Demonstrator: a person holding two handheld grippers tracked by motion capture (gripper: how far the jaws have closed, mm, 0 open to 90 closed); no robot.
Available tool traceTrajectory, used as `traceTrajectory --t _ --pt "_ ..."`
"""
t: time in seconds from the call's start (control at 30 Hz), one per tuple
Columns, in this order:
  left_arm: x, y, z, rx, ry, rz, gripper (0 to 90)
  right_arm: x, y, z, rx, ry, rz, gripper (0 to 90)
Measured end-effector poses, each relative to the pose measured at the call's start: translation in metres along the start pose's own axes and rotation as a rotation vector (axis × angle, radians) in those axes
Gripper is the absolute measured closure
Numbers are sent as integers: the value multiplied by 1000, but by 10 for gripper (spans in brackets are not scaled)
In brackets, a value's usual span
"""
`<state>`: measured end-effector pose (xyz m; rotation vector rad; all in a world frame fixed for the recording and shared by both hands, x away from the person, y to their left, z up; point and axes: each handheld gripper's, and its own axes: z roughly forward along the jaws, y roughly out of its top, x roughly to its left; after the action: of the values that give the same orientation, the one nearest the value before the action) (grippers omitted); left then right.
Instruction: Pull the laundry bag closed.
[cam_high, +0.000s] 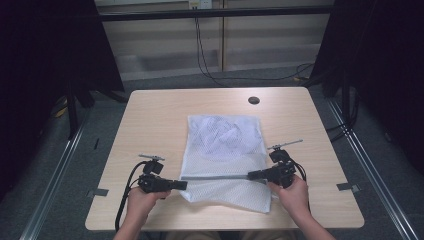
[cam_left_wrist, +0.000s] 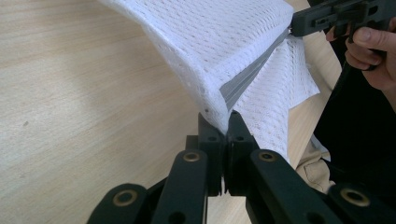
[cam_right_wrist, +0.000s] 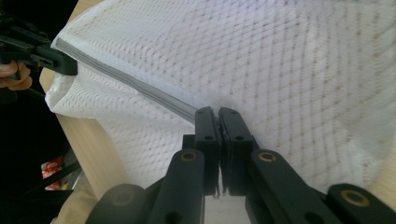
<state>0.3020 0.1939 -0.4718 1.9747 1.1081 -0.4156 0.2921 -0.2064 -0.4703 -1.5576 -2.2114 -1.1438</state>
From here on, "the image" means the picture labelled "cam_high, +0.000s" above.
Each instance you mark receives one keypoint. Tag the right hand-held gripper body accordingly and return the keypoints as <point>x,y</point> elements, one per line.
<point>283,170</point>

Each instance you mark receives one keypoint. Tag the black metal stand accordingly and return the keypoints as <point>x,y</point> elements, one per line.
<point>72,113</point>

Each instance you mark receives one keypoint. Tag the white wall outlet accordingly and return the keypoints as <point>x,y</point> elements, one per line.
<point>200,4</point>

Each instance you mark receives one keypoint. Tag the person's right hand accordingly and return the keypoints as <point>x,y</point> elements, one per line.
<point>293,198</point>

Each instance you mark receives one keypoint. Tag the black curtain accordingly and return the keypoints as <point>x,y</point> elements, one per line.
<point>383,66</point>
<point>43,66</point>

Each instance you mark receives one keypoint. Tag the metal floor rail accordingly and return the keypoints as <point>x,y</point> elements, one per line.
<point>50,190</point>
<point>373,176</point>

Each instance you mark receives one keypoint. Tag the white mesh laundry bag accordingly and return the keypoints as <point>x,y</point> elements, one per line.
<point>223,146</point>

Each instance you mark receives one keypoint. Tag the person's left hand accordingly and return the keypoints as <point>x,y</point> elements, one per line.
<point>143,201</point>

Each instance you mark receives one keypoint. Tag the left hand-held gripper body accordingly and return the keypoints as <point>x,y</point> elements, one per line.
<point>155,182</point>

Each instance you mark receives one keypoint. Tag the black horizontal bar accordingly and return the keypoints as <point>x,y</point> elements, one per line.
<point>213,13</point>

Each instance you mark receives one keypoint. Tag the grey tape piece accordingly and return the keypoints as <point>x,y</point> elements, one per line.
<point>347,187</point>
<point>98,192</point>

